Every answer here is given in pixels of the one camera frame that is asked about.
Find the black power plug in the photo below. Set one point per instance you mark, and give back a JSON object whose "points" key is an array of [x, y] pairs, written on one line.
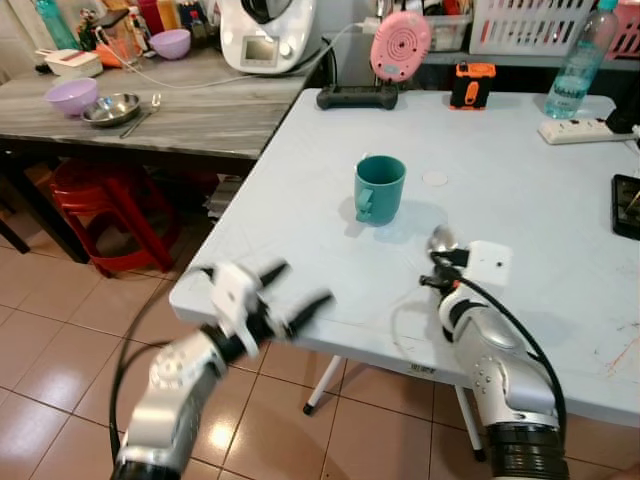
{"points": [[625, 120]]}

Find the teal mug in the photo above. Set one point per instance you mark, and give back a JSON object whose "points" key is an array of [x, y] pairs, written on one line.
{"points": [[380, 190]]}

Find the white lidded container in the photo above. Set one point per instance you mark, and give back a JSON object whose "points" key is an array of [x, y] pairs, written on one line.
{"points": [[70, 63]]}

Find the white power strip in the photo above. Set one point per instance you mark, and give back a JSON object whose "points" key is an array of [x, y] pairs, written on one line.
{"points": [[575, 130]]}

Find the pink round fan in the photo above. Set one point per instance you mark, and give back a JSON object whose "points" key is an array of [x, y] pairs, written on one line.
{"points": [[400, 45]]}

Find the clear blue water bottle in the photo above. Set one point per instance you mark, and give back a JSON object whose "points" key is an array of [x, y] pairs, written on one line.
{"points": [[578, 70]]}

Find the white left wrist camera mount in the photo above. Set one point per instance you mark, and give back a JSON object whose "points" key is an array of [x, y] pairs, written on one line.
{"points": [[235, 290]]}

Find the small purple plastic bowl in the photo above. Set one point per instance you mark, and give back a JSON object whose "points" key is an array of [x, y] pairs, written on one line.
{"points": [[170, 43]]}

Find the black smartphone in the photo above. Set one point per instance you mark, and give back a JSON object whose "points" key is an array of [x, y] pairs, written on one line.
{"points": [[628, 205]]}

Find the large purple plastic bowl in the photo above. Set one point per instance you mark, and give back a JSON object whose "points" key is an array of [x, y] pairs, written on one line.
{"points": [[70, 97]]}

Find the clear plastic box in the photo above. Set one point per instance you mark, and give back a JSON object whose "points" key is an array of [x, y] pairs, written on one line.
{"points": [[450, 33]]}

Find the orange and black device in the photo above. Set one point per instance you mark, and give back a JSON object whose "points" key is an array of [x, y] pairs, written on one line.
{"points": [[472, 85]]}

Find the black oblong fan base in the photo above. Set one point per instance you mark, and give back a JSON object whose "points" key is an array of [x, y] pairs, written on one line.
{"points": [[357, 97]]}

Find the small metal utensil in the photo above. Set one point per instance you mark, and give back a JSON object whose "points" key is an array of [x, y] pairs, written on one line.
{"points": [[140, 120]]}

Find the grey wooden counter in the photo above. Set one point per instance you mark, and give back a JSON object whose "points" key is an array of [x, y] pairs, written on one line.
{"points": [[200, 115]]}

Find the steel spoon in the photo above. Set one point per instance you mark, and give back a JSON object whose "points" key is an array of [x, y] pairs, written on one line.
{"points": [[443, 239]]}

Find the small white round disc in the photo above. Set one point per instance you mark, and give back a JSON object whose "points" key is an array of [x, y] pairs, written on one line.
{"points": [[435, 177]]}

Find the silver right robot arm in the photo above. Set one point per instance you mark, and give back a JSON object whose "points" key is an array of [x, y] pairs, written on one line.
{"points": [[500, 370]]}

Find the orange plastic container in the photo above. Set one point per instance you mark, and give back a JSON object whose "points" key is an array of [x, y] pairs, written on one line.
{"points": [[122, 52]]}

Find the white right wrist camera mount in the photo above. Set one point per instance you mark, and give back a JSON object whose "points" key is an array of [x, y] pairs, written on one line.
{"points": [[490, 263]]}

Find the steel bowl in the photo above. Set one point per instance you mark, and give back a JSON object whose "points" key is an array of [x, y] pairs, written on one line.
{"points": [[110, 108]]}

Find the white kitchen appliance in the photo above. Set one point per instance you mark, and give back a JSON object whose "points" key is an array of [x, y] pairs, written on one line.
{"points": [[265, 35]]}

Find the white folding table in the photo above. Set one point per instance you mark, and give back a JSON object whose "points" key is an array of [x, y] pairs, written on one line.
{"points": [[500, 180]]}

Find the white plastic basket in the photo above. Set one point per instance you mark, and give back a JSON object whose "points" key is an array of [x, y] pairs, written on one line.
{"points": [[530, 25]]}

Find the red plastic stool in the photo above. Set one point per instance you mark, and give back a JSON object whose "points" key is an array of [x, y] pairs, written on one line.
{"points": [[100, 195]]}

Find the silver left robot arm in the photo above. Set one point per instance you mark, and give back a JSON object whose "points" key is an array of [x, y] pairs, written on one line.
{"points": [[175, 400]]}

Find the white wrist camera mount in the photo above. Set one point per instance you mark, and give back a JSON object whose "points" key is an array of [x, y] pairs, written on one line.
{"points": [[235, 290], [490, 263]]}

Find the teal bottle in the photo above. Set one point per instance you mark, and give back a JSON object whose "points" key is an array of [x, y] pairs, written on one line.
{"points": [[55, 25]]}

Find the pink plastic basket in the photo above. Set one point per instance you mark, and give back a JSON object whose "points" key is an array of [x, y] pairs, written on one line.
{"points": [[628, 30]]}

